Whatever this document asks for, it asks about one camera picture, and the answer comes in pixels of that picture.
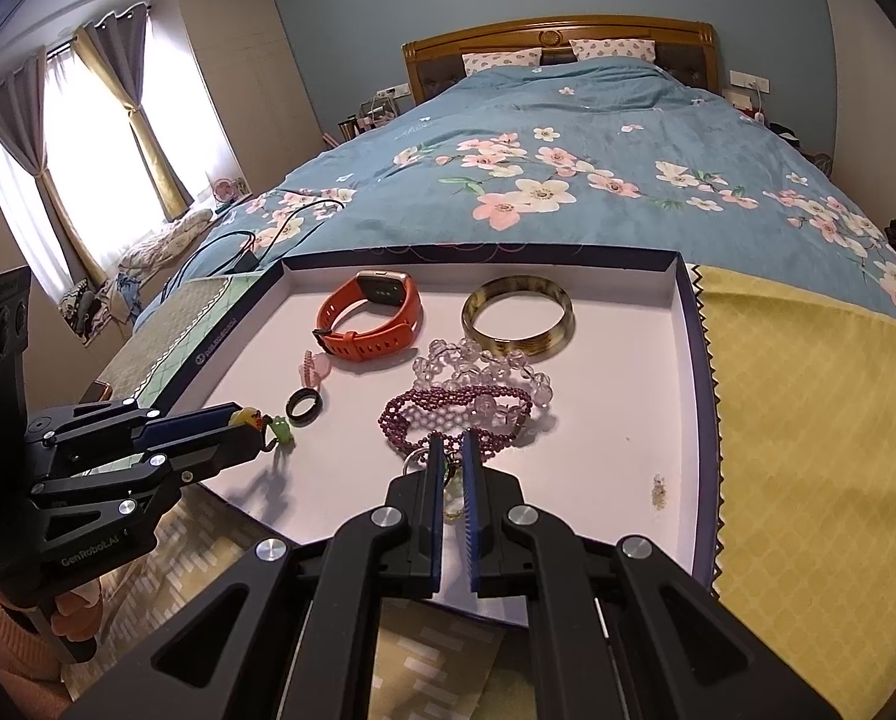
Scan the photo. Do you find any black ring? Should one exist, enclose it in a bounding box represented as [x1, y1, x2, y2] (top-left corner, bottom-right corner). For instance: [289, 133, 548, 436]
[284, 388, 324, 428]

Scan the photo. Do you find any orange smart watch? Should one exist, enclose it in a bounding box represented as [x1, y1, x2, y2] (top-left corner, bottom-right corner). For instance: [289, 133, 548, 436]
[313, 270, 423, 362]

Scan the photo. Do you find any blue floral duvet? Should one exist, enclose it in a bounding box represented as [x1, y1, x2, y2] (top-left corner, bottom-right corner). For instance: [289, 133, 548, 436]
[181, 57, 896, 319]

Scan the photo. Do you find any patterned pillow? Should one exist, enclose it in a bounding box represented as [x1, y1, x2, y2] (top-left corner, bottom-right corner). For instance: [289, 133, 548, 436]
[570, 37, 656, 64]
[462, 47, 544, 76]

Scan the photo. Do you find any purple yellow curtain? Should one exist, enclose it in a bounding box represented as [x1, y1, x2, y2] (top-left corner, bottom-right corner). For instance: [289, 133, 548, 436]
[0, 47, 106, 302]
[73, 4, 192, 221]

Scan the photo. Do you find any purple yellow right curtain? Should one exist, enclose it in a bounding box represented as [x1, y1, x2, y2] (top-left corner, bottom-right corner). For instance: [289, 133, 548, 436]
[73, 4, 192, 221]

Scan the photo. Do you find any clear crystal bead bracelet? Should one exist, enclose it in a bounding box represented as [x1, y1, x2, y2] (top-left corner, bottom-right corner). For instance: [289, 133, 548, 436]
[410, 336, 555, 412]

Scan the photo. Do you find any dark shallow tray box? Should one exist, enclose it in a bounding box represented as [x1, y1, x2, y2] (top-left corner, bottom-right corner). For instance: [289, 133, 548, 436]
[137, 245, 720, 583]

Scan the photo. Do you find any black charger cable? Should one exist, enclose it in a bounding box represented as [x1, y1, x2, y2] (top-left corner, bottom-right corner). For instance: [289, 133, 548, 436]
[158, 196, 347, 306]

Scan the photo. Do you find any dark purple bead bracelet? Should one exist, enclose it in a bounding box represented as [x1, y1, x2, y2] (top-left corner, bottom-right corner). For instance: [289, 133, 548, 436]
[376, 383, 534, 458]

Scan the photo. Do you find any tortoiseshell bangle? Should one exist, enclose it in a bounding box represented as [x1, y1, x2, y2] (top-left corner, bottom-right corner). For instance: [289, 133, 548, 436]
[461, 273, 576, 359]

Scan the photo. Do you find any left patterned pillow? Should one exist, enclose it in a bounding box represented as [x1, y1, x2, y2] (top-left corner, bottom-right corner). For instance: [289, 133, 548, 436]
[462, 47, 544, 76]

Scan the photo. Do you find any yellow amber pendant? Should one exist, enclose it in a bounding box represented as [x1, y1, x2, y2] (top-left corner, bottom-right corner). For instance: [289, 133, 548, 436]
[230, 406, 265, 431]

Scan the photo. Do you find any yellow quilted cloth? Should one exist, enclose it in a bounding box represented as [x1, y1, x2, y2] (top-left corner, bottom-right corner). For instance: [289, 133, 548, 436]
[699, 266, 896, 718]

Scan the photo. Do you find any green bead hair tie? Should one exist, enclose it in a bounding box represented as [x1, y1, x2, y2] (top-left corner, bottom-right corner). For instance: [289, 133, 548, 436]
[259, 414, 296, 454]

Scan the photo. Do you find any wooden headboard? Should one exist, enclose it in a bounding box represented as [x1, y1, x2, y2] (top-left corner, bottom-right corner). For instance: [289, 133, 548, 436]
[402, 15, 721, 104]

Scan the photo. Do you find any purple yellow left curtain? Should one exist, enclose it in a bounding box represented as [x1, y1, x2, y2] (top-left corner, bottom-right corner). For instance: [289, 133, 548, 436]
[0, 47, 106, 302]

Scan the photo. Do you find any right patterned pillow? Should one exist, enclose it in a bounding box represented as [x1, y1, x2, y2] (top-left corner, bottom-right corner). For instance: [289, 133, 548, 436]
[570, 37, 656, 64]

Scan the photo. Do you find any person left hand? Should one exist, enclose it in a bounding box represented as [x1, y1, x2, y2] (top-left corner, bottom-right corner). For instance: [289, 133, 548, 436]
[50, 578, 104, 642]

